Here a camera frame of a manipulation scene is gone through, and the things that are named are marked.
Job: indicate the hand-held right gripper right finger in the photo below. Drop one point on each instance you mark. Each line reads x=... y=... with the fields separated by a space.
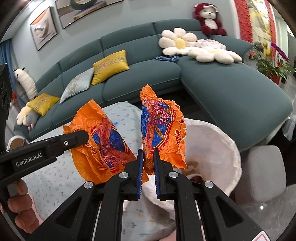
x=157 y=171

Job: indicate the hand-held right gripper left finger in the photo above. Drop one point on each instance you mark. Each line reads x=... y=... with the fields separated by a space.
x=138 y=173

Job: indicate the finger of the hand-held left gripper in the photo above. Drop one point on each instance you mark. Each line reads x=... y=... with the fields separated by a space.
x=69 y=141

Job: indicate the orange printed plastic wrapper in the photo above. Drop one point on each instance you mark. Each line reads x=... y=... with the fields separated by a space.
x=111 y=139
x=161 y=120

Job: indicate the white lined trash bin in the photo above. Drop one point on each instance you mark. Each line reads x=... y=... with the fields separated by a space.
x=217 y=143

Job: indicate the person's left hand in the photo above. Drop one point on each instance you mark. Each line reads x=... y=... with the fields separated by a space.
x=23 y=204

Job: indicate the floral light blue tablecloth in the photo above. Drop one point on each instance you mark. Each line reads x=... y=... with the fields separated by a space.
x=53 y=176

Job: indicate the grey plush toy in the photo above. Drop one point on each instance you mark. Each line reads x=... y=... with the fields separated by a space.
x=31 y=119

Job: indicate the small cream flower plush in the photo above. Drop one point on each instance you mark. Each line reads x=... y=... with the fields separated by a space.
x=22 y=117

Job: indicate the small yellow embroidered pillow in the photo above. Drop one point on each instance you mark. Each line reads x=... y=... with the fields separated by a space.
x=44 y=102

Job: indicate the light blue embroidered pillow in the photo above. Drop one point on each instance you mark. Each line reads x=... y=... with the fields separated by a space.
x=76 y=85

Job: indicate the long white plush toy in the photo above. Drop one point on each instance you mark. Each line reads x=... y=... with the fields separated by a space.
x=25 y=83

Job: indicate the large yellow embroidered pillow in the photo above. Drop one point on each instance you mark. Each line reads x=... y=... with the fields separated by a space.
x=111 y=67

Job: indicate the teal sectional sofa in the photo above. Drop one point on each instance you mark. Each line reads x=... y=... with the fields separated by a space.
x=208 y=88

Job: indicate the grey upholstered stool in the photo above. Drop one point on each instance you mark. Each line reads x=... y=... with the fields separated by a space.
x=261 y=173

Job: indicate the blue curtain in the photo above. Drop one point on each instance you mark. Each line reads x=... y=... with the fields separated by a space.
x=5 y=53

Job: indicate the blue beaded accessory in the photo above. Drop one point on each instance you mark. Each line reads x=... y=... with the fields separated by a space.
x=166 y=58

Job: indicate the long white flower cushion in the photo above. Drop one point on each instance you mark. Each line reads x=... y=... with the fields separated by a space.
x=208 y=56

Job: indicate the black box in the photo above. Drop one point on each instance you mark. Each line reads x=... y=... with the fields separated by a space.
x=278 y=136

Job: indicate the round white flower cushion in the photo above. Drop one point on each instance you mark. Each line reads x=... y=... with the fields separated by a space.
x=171 y=41

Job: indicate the wide black framed picture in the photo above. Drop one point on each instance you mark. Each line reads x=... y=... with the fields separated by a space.
x=87 y=9

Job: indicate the white folded blanket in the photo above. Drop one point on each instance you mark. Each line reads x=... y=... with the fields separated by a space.
x=210 y=44

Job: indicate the clear plastic bag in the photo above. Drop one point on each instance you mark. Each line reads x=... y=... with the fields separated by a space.
x=289 y=129

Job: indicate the green potted plant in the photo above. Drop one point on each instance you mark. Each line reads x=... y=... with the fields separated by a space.
x=272 y=67

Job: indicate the yellow gourd ornament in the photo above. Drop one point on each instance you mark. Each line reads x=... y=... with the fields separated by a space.
x=267 y=48

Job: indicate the red bear plush toy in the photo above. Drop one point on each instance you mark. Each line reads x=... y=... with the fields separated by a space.
x=200 y=8

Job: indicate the purple orchid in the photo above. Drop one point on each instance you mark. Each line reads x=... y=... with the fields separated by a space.
x=281 y=51

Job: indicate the narrow abstract wall picture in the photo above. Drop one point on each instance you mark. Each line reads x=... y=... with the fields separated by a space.
x=44 y=27

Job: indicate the red bordered wall art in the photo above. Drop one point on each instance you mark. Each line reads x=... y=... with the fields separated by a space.
x=254 y=18

